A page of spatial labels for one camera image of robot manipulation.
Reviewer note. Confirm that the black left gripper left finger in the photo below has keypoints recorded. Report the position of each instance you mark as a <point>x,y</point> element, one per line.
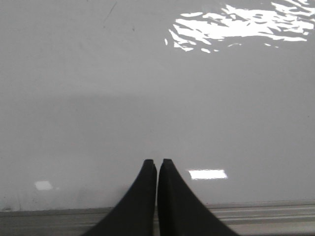
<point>134,214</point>

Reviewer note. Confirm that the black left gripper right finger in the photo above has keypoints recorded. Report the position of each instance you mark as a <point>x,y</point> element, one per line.
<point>180,212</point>

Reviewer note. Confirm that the white glossy whiteboard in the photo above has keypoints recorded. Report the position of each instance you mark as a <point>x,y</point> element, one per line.
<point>89,89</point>

